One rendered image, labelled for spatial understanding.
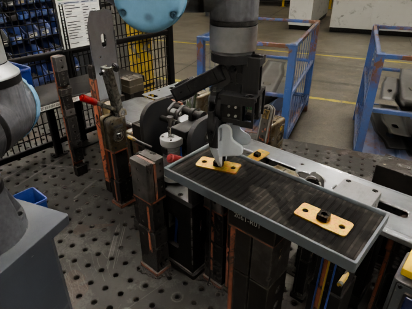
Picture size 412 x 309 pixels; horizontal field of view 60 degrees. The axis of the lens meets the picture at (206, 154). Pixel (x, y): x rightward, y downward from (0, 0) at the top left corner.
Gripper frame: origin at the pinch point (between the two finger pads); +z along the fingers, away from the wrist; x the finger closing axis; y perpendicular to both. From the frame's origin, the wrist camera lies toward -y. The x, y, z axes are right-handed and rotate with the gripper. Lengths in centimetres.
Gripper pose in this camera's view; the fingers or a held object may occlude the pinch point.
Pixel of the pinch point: (218, 156)
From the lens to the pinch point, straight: 68.5
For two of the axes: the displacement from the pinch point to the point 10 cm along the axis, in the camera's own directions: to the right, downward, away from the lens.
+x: 3.9, -4.5, 8.0
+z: 0.0, 8.7, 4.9
